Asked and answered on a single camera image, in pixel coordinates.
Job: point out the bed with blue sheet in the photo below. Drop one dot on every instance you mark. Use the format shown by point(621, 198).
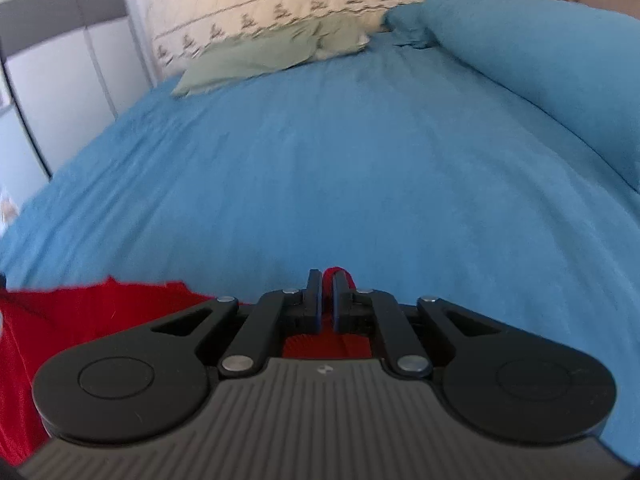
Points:
point(350, 160)

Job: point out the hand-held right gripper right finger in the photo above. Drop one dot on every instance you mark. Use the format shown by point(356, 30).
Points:
point(338, 310)

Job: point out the green pillow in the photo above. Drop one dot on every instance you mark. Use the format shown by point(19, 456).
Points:
point(240, 60)

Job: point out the red knit sweater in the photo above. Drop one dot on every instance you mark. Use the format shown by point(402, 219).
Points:
point(75, 320)

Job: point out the white and grey wardrobe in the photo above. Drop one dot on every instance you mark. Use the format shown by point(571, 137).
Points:
point(60, 85)

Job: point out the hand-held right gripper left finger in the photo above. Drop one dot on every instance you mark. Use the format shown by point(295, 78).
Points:
point(317, 310)

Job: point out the cream quilted headboard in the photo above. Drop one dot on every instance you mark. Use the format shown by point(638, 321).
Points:
point(225, 10)

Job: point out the folded blue duvet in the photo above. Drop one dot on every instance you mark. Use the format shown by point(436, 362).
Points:
point(525, 60)

